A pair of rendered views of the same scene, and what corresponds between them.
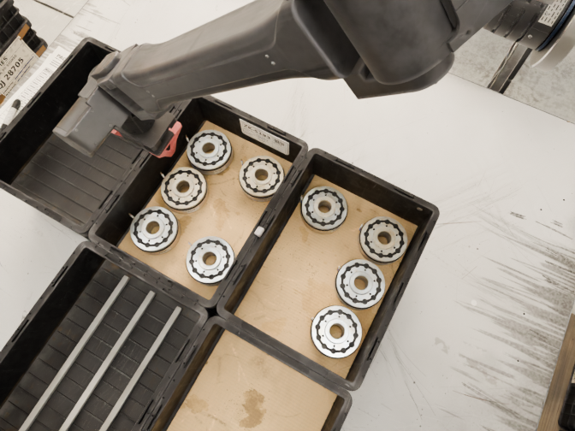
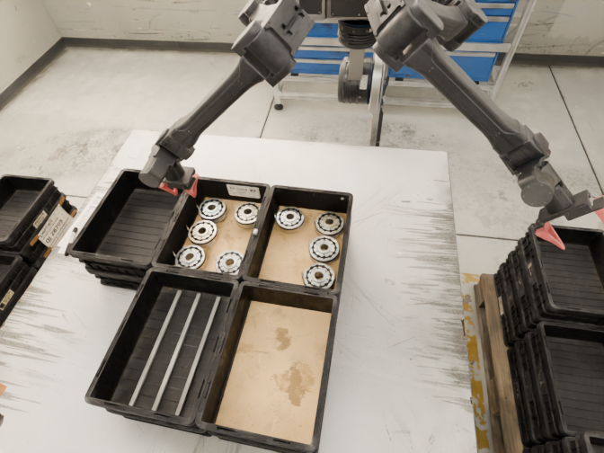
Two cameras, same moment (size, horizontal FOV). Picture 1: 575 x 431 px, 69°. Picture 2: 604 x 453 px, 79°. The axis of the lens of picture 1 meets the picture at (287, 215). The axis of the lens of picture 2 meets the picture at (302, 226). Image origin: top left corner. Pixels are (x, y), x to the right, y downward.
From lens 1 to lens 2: 0.54 m
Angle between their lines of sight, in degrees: 19
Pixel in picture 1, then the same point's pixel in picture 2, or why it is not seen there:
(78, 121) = (152, 164)
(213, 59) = (218, 93)
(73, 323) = (150, 328)
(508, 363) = (432, 279)
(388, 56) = (274, 61)
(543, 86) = not seen: hidden behind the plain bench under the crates
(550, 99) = not seen: hidden behind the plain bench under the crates
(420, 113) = (332, 167)
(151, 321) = (202, 311)
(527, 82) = not seen: hidden behind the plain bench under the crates
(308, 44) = (251, 68)
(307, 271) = (291, 254)
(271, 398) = (292, 329)
